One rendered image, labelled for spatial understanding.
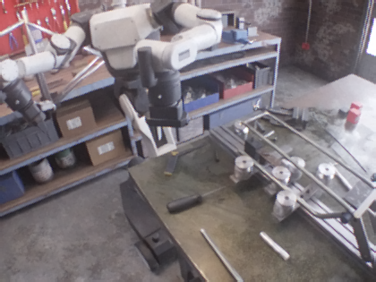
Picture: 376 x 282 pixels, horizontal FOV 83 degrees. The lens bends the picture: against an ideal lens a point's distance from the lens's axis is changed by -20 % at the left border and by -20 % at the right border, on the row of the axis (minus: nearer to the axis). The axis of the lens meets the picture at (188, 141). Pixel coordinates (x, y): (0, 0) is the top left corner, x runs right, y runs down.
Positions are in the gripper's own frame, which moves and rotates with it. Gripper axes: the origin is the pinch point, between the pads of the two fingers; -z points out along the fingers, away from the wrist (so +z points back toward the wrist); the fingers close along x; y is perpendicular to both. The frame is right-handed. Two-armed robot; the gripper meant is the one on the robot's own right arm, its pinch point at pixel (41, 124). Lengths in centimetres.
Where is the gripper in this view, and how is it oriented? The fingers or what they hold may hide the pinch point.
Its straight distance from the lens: 94.9
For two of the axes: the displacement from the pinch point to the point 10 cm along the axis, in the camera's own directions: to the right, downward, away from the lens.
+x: -7.7, -2.6, 5.8
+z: -2.9, -6.6, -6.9
